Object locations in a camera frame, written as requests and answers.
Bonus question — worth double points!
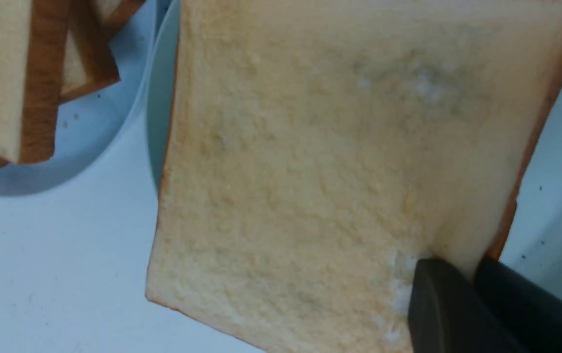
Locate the pale green centre plate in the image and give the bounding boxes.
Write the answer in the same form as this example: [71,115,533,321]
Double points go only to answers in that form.
[146,0,562,307]

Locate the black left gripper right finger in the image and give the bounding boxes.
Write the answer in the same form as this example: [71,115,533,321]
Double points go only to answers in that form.
[475,257,562,353]

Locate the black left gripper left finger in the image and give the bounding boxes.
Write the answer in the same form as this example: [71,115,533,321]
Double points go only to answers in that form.
[408,259,526,353]

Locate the light blue bread plate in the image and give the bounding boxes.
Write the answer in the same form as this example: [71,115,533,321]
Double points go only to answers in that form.
[0,0,171,197]

